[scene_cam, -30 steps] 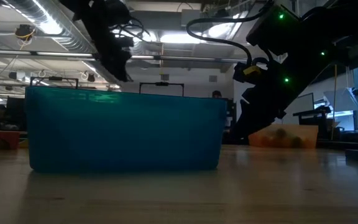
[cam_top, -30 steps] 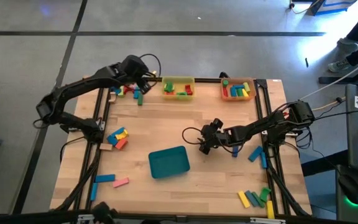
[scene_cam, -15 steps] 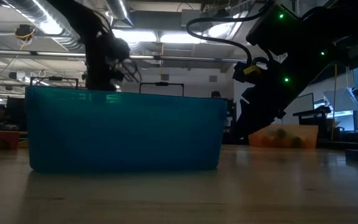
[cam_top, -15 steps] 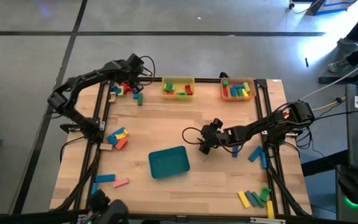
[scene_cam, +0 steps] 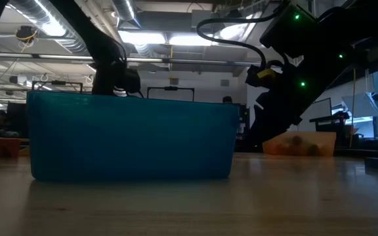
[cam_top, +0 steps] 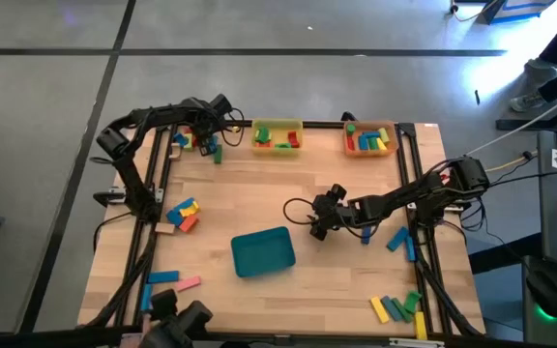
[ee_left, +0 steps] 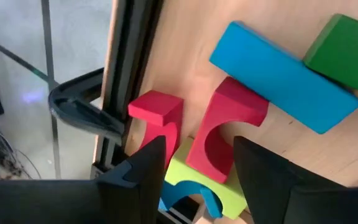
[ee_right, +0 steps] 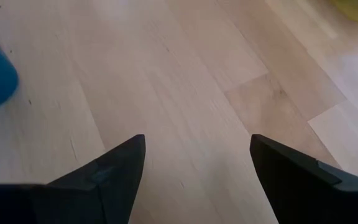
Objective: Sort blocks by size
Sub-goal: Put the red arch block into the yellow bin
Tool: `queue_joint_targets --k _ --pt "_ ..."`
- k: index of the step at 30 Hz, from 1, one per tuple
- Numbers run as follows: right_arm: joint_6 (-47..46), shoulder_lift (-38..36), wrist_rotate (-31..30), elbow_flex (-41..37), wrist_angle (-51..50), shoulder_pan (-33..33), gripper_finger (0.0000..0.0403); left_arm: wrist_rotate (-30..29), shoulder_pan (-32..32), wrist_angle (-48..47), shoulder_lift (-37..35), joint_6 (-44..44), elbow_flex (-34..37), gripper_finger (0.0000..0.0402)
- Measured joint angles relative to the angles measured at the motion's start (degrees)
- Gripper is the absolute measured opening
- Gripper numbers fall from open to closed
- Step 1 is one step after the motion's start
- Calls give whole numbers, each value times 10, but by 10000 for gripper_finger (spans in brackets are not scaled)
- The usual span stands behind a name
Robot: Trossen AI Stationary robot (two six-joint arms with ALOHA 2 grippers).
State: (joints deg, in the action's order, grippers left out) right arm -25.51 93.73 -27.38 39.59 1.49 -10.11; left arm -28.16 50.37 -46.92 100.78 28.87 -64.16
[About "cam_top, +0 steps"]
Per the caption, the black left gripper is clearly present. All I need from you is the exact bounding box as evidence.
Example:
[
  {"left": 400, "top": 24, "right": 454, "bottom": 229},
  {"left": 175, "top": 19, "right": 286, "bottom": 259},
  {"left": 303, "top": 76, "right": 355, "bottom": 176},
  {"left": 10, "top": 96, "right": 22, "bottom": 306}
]
[{"left": 189, "top": 94, "right": 234, "bottom": 158}]

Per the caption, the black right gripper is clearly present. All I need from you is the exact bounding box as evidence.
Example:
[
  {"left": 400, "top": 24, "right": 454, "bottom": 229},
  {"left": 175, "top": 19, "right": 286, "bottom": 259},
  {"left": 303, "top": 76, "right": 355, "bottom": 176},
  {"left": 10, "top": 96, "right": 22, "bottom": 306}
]
[{"left": 307, "top": 182, "right": 358, "bottom": 242}]

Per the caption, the orange plastic bin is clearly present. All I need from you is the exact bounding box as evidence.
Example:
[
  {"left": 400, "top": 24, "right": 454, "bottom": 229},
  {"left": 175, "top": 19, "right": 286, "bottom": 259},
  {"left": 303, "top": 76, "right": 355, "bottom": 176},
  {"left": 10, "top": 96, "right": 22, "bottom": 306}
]
[{"left": 342, "top": 120, "right": 399, "bottom": 159}]

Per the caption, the teal plastic bin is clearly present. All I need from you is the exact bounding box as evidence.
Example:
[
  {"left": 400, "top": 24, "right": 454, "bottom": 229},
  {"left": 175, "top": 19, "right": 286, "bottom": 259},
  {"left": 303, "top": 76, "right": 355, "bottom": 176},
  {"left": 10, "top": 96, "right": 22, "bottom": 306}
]
[{"left": 230, "top": 225, "right": 297, "bottom": 279}]

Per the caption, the yellow plastic bin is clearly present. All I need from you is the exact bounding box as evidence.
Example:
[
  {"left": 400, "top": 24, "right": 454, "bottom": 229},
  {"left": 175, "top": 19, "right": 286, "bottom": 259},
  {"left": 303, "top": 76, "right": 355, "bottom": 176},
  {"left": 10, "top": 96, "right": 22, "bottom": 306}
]
[{"left": 250, "top": 118, "right": 305, "bottom": 158}]

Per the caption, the yellow plank block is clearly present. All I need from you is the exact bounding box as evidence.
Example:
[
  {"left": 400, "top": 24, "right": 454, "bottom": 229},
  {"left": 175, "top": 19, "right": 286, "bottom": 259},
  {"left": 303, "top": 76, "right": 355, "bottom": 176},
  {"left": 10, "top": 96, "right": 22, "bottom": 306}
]
[
  {"left": 369, "top": 296, "right": 391, "bottom": 324},
  {"left": 414, "top": 311, "right": 427, "bottom": 341}
]

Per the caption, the teal plank block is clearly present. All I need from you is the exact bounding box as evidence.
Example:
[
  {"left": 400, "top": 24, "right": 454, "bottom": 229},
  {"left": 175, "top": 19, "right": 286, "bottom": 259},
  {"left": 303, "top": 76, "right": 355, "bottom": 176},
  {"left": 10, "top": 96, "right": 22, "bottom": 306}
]
[{"left": 381, "top": 295, "right": 404, "bottom": 322}]

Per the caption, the green plank block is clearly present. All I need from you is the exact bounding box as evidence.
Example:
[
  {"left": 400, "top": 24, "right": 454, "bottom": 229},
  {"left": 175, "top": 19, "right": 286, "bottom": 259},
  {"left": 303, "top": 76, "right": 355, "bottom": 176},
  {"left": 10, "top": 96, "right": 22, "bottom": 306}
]
[{"left": 392, "top": 298, "right": 414, "bottom": 324}]

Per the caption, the pink plank block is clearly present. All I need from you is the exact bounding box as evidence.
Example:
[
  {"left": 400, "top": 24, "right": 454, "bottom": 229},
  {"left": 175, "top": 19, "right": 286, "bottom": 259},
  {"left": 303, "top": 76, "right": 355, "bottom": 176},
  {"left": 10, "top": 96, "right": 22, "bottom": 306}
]
[{"left": 175, "top": 275, "right": 202, "bottom": 293}]

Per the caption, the black desk foot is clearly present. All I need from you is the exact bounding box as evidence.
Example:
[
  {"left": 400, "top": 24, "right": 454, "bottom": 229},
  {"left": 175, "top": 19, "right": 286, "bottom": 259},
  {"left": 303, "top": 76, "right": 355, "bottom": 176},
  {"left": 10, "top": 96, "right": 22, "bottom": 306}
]
[{"left": 494, "top": 94, "right": 557, "bottom": 152}]

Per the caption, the black computer mouse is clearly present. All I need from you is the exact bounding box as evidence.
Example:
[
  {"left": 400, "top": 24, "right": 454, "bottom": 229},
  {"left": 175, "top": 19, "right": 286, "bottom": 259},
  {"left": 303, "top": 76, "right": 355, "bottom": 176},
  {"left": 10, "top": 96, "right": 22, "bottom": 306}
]
[{"left": 525, "top": 270, "right": 557, "bottom": 320}]

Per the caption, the black front crossbar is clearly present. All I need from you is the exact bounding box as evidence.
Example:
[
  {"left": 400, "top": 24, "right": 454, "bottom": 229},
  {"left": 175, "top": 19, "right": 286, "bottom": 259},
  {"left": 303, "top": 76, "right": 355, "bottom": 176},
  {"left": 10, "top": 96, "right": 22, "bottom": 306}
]
[{"left": 0, "top": 327, "right": 557, "bottom": 348}]

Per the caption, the blue white bag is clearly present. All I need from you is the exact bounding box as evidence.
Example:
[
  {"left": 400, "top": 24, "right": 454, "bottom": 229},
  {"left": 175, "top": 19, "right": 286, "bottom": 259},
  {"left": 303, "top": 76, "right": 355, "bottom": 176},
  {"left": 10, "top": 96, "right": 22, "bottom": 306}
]
[{"left": 481, "top": 0, "right": 557, "bottom": 25}]

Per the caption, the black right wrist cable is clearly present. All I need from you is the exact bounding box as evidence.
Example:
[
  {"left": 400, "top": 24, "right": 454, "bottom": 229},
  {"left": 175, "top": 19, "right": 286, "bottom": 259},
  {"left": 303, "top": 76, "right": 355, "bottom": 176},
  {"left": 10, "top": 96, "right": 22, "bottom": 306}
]
[{"left": 281, "top": 196, "right": 321, "bottom": 227}]

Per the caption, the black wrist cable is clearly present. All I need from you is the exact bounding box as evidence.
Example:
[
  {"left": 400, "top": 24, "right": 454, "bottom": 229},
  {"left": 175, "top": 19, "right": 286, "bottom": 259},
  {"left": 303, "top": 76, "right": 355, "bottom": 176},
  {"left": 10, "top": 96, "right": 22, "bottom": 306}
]
[
  {"left": 281, "top": 196, "right": 321, "bottom": 227},
  {"left": 220, "top": 106, "right": 247, "bottom": 149}
]

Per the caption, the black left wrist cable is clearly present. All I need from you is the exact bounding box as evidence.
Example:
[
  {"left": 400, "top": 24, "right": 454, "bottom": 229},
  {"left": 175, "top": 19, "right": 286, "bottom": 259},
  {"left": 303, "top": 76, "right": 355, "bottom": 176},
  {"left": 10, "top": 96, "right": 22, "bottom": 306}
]
[{"left": 220, "top": 106, "right": 247, "bottom": 149}]

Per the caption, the black aluminium table frame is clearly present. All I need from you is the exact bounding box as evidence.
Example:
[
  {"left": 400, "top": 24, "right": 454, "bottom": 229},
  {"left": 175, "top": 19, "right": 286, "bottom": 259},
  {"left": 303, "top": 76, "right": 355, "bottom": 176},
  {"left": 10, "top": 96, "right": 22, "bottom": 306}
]
[{"left": 113, "top": 115, "right": 454, "bottom": 339}]

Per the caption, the black cable bundle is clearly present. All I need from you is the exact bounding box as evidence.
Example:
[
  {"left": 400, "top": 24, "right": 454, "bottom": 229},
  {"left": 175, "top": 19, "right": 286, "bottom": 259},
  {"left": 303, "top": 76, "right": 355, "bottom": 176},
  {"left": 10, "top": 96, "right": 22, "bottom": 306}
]
[
  {"left": 411, "top": 231, "right": 484, "bottom": 338},
  {"left": 82, "top": 226, "right": 159, "bottom": 330}
]

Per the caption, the silver metal bracket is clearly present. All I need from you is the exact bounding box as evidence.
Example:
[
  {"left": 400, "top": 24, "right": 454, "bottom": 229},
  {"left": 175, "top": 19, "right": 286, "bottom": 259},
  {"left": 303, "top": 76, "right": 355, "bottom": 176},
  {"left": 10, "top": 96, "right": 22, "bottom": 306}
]
[{"left": 388, "top": 336, "right": 447, "bottom": 348}]

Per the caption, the white cable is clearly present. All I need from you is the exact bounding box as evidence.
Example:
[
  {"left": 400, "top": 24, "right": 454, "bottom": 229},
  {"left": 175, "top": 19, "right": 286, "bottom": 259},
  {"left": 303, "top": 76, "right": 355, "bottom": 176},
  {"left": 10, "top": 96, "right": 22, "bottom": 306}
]
[{"left": 464, "top": 82, "right": 557, "bottom": 157}]

